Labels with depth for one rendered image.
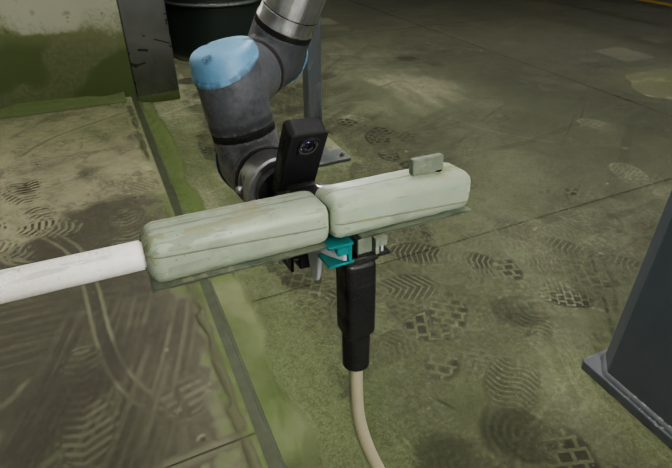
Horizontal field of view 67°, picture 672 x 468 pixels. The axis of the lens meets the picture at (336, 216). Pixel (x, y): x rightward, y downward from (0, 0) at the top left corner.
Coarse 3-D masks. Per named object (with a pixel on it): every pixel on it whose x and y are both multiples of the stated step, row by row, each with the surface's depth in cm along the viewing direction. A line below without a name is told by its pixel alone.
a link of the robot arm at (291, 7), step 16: (272, 0) 71; (288, 0) 70; (304, 0) 70; (320, 0) 72; (256, 16) 74; (272, 16) 72; (288, 16) 71; (304, 16) 72; (256, 32) 74; (272, 32) 73; (288, 32) 73; (304, 32) 74; (272, 48) 73; (288, 48) 74; (304, 48) 76; (288, 64) 76; (304, 64) 82; (288, 80) 78
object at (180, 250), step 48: (336, 192) 46; (384, 192) 46; (432, 192) 48; (144, 240) 40; (192, 240) 40; (240, 240) 41; (288, 240) 43; (384, 240) 48; (0, 288) 36; (48, 288) 37; (336, 288) 52
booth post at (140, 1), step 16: (128, 0) 203; (144, 0) 205; (160, 0) 208; (128, 16) 206; (144, 16) 208; (160, 16) 211; (128, 32) 208; (144, 32) 211; (160, 32) 214; (128, 48) 211; (144, 48) 214; (160, 48) 217; (144, 64) 217; (160, 64) 220; (144, 80) 220; (160, 80) 223; (176, 80) 226; (144, 96) 223; (160, 96) 226; (176, 96) 229
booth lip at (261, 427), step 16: (144, 128) 191; (160, 160) 168; (176, 208) 142; (208, 288) 114; (208, 304) 109; (224, 320) 105; (224, 336) 101; (240, 368) 94; (240, 384) 91; (256, 400) 89; (256, 416) 86; (256, 432) 83; (272, 448) 81; (272, 464) 78
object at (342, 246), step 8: (328, 240) 47; (336, 240) 47; (344, 240) 47; (328, 248) 46; (336, 248) 46; (344, 248) 46; (320, 256) 48; (328, 256) 48; (328, 264) 47; (336, 264) 47; (344, 264) 47
